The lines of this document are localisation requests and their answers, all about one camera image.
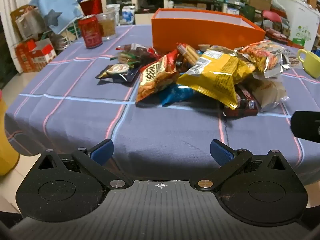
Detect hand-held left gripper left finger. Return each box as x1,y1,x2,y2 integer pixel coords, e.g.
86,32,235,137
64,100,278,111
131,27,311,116
31,139,130,191

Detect orange cardboard box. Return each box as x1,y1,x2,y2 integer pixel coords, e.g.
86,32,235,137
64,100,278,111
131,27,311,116
151,8,266,55

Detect orange peanut bag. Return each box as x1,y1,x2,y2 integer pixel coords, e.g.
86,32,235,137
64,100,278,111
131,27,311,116
135,50,180,106

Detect red storage box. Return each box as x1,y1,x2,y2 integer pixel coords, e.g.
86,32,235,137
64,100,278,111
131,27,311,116
80,0,103,17

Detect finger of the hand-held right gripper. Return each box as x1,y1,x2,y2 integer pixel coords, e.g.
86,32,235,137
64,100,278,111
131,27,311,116
290,110,320,143

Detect red drink can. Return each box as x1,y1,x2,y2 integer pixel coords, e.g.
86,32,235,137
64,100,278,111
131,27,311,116
77,14,103,49

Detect blue checked tablecloth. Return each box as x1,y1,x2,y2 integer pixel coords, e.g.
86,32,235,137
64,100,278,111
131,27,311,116
4,25,320,188

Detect white appliance with green print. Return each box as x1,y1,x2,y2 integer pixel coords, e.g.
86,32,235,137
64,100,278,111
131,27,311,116
276,0,320,52

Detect clear biscuit pack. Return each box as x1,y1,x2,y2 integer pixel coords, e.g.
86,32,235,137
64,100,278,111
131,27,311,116
176,43,201,68

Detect green striped snack packet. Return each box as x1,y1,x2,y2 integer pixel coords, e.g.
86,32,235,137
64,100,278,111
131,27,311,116
111,51,143,68

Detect yellow bin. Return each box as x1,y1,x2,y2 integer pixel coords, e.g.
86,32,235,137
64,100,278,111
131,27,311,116
0,90,20,177

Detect blue and black snack packet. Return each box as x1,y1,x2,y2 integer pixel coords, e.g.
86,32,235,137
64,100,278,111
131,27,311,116
160,84,201,107

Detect brown cardboard box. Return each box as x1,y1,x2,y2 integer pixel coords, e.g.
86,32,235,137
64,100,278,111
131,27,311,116
246,0,273,12

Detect clear bread packet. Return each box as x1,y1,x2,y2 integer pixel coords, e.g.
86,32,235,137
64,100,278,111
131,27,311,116
250,76,290,112

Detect grey gift carton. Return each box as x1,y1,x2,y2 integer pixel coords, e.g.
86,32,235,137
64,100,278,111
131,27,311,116
10,5,53,40

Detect dark red chocolate packet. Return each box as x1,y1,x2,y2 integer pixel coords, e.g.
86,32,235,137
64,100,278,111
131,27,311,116
222,84,261,117

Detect red and silver snack packet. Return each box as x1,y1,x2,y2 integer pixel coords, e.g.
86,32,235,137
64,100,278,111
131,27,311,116
115,43,160,58

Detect pink chair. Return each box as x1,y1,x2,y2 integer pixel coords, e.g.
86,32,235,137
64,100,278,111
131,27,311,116
261,9,283,30

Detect dark blue small packet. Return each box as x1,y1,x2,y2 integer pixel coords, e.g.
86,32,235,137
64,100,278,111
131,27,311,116
95,64,140,83

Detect red and white cardboard boxes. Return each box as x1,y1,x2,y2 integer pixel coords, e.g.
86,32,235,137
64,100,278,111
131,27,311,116
14,39,57,73

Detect orange and silver snack bag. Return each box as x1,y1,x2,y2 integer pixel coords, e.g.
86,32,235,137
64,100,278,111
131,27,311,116
235,40,304,79

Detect yellow-green mug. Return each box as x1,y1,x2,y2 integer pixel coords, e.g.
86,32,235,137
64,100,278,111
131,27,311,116
297,49,320,79

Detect blue cloth with star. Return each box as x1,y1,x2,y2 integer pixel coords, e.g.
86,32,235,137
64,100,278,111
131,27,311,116
29,0,84,34

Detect yellow chip bag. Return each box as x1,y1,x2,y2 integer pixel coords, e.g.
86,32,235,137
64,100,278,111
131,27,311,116
176,49,257,110

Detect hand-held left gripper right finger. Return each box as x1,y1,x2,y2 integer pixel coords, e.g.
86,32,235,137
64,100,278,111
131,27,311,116
196,139,293,192

